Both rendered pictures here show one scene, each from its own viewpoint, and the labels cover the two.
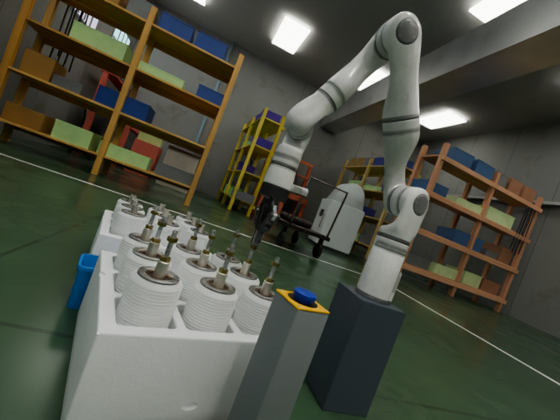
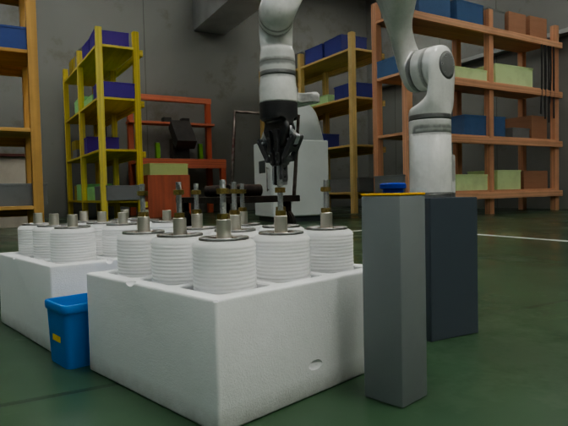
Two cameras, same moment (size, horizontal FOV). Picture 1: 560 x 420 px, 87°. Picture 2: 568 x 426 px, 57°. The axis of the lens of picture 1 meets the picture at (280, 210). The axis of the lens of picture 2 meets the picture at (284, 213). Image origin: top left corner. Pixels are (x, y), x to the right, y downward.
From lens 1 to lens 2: 0.38 m
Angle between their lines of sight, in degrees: 12
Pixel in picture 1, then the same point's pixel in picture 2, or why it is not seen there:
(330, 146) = (225, 57)
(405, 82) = not seen: outside the picture
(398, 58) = not seen: outside the picture
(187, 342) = (292, 291)
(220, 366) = (327, 310)
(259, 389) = (390, 293)
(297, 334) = (407, 221)
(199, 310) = (280, 261)
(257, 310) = (333, 244)
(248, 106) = (56, 35)
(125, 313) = (215, 286)
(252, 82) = not seen: outside the picture
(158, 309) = (248, 268)
